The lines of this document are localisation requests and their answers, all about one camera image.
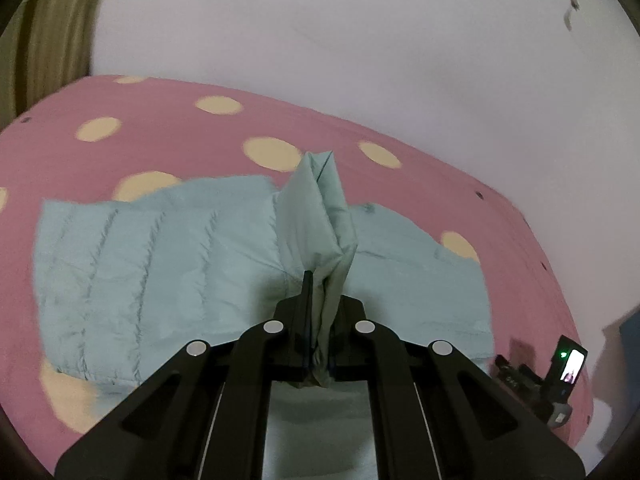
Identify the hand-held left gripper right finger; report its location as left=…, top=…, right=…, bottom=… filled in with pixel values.
left=332, top=296, right=586, bottom=480

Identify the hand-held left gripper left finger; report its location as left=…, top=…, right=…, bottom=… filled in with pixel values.
left=54, top=270, right=315, bottom=480

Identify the light blue puffer jacket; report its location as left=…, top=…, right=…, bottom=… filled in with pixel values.
left=34, top=150, right=496, bottom=480

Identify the striped curtain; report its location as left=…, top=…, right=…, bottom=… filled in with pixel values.
left=0, top=0, right=103, bottom=131

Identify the dark blue object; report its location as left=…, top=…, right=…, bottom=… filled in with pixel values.
left=619, top=309, right=640, bottom=361

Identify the pink dotted bed sheet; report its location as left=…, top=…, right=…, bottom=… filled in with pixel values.
left=0, top=75, right=596, bottom=466

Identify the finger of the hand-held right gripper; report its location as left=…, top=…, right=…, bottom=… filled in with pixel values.
left=494, top=354, right=547, bottom=406

